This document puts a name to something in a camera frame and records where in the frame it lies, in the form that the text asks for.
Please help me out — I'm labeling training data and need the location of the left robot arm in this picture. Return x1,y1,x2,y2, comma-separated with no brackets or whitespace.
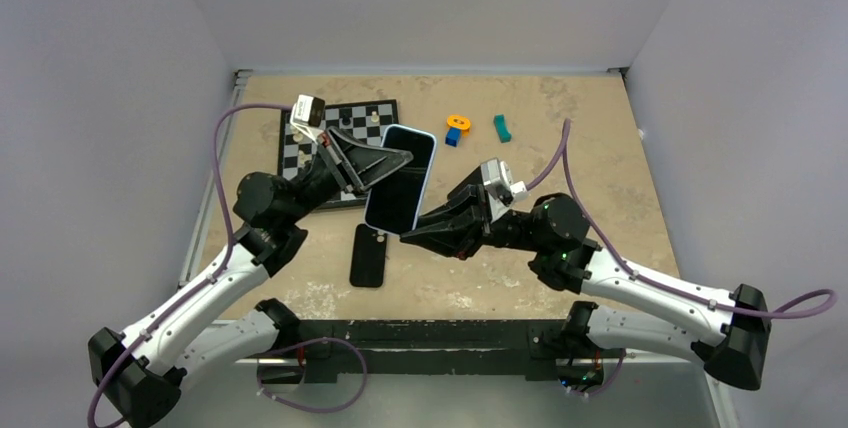
88,127,414,427

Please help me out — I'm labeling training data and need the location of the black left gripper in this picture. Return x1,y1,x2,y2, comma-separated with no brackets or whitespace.
282,127,415,225

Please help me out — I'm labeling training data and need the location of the orange ring block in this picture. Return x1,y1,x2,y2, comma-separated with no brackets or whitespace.
446,115,472,132

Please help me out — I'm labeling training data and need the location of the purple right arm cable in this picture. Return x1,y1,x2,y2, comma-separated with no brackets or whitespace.
523,118,839,320

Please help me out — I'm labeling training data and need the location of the phone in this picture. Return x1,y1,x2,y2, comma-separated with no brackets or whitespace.
364,124,436,235

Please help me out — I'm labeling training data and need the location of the black phone case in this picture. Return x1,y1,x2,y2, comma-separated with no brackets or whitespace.
349,224,387,288

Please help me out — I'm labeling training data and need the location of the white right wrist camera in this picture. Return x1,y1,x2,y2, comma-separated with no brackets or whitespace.
480,158,529,207

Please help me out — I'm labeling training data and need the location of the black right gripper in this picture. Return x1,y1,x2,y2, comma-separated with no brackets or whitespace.
399,182,543,258

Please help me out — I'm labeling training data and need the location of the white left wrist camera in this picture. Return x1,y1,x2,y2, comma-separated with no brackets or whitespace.
289,94,326,141

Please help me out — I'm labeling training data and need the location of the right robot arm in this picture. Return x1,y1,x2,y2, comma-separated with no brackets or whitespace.
400,177,771,391

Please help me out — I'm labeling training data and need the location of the white chess pawn near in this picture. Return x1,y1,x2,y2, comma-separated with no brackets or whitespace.
298,152,312,168

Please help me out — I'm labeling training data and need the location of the black white chessboard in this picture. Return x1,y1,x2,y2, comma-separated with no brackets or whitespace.
269,112,369,215

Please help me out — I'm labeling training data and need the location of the blue cube block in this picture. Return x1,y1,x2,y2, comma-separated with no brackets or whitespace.
445,127,463,147

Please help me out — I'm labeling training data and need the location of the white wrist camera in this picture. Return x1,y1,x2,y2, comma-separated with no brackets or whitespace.
480,158,529,207
289,94,326,141

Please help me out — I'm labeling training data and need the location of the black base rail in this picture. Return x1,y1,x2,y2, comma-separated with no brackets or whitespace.
254,315,627,387

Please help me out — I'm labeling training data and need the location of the teal curved block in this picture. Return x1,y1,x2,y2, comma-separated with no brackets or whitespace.
493,114,512,143

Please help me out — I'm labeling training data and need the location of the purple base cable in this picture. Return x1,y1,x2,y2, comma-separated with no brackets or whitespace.
256,336,369,414

